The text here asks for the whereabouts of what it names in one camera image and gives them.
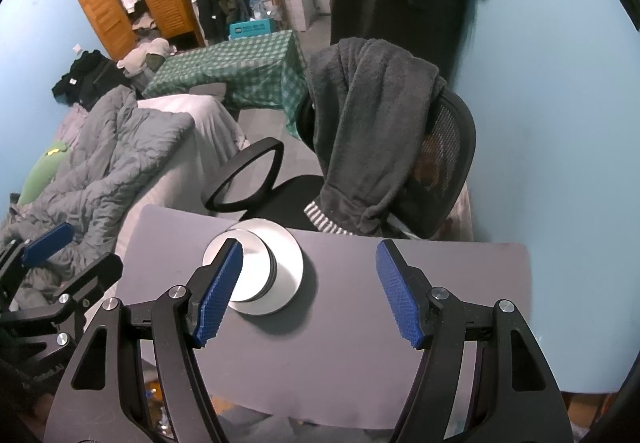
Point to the white wall outlet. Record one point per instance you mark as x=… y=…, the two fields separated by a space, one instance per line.
x=78 y=47

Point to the grey quilted duvet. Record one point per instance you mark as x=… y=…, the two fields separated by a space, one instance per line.
x=110 y=163

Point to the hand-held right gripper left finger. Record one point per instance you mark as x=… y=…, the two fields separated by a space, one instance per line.
x=220 y=293

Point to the teal plastic crate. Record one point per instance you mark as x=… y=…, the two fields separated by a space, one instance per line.
x=252 y=29

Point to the pile of light clothes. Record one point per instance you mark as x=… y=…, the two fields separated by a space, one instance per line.
x=145 y=55

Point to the clear water bottle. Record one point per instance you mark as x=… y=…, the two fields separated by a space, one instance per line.
x=256 y=7

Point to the black office chair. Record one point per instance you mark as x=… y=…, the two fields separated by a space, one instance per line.
x=285 y=203

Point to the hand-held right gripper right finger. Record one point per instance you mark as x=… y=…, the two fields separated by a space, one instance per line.
x=400 y=293

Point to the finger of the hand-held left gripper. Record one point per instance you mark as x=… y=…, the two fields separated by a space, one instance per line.
x=47 y=243
x=97 y=273

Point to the white plate dark rim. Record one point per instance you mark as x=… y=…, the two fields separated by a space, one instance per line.
x=287 y=283
x=262 y=313
x=265 y=316

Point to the green pillow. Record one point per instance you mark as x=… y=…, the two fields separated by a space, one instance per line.
x=42 y=173

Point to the pile of black clothes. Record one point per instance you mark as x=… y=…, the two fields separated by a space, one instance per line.
x=90 y=78

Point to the green checkered tablecloth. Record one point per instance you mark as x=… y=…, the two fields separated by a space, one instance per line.
x=235 y=68

